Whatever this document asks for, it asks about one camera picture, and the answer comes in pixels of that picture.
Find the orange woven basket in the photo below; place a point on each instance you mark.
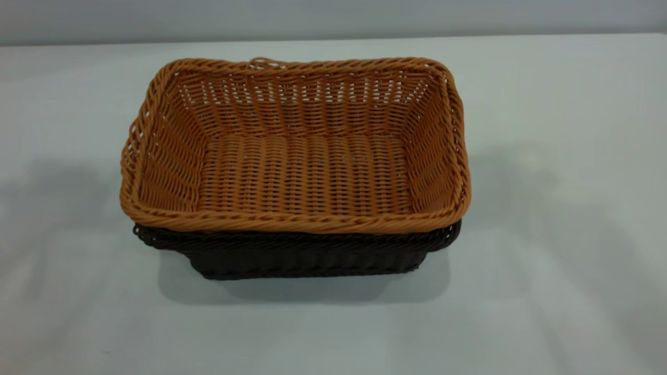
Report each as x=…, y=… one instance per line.
x=307, y=172

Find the black woven basket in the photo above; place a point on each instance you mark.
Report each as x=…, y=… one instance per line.
x=302, y=260

